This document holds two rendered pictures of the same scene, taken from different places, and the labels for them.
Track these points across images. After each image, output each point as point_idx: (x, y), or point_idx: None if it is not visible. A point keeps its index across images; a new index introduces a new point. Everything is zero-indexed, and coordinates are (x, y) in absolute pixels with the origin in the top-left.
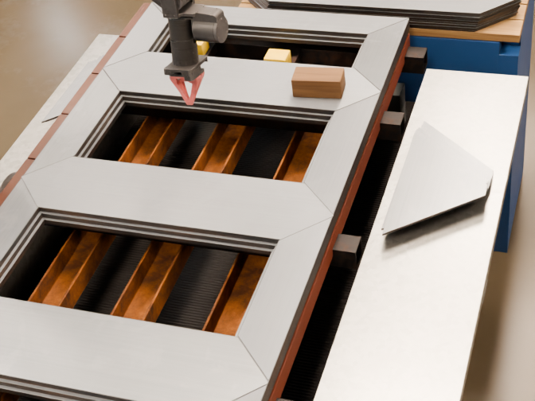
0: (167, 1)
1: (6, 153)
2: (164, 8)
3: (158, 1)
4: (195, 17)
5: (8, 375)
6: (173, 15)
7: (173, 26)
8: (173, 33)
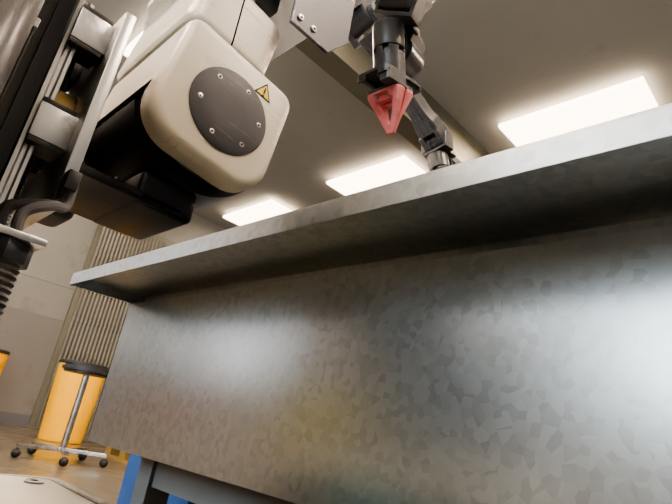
0: (449, 136)
1: (201, 237)
2: (447, 138)
3: (441, 133)
4: (453, 158)
5: None
6: (451, 146)
7: (445, 155)
8: (445, 159)
